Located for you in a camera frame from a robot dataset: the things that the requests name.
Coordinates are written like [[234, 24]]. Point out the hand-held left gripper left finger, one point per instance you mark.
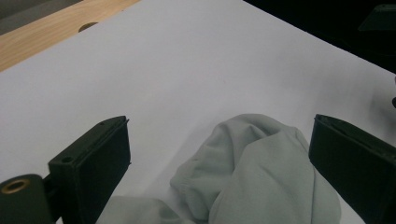
[[93, 168]]

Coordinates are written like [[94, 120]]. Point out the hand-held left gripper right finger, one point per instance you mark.
[[351, 165]]

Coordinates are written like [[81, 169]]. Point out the light blue cloth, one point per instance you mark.
[[255, 174]]

